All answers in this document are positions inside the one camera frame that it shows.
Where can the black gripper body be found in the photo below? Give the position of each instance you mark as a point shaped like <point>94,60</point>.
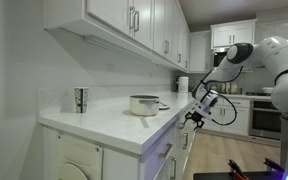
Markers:
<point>197,117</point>

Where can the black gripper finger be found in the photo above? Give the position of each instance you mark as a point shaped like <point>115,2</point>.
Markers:
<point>188,116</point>
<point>199,125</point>

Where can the white drawer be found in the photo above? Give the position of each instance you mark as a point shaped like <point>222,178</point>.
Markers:
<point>182,125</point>
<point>156,155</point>

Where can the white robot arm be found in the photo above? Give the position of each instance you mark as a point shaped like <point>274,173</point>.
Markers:
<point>271,53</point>

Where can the white paper towel roll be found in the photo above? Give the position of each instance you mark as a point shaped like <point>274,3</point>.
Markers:
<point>183,84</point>

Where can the white plates on counter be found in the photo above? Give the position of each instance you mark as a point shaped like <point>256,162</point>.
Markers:
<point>229,88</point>

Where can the stainless steel oven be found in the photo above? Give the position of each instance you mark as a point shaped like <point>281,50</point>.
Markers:
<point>265,120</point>

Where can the stainless steel microwave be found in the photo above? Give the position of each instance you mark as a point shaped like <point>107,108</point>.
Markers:
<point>218,55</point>

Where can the white pot on stove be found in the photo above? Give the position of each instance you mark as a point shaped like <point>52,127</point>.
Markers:
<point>267,90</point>

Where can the white upper wall cabinets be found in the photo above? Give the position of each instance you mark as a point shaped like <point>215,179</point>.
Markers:
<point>152,29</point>

